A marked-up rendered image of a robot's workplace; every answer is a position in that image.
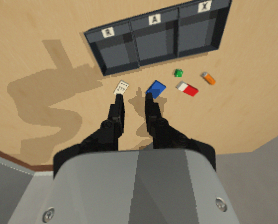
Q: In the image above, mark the orange battery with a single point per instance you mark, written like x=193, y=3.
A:
x=208, y=78

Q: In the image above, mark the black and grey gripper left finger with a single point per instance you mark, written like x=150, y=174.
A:
x=101, y=140

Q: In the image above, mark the dark grey rack of bins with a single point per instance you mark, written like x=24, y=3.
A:
x=156, y=37

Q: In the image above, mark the white domino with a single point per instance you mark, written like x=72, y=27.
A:
x=122, y=86

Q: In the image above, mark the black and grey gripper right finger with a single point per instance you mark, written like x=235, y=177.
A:
x=165, y=136

